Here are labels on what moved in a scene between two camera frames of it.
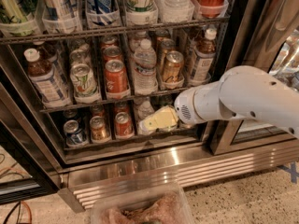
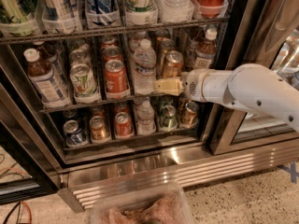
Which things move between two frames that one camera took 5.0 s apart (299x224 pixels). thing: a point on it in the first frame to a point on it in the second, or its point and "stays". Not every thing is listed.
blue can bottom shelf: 73,133 stays
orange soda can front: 173,65 stays
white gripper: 184,106 to 192,85
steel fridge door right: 267,37 stays
